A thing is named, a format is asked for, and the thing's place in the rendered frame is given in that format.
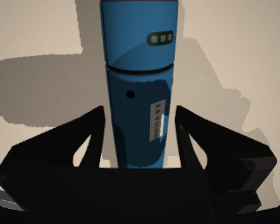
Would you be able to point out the blue electric screwdriver body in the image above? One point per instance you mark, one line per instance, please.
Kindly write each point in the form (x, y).
(139, 41)

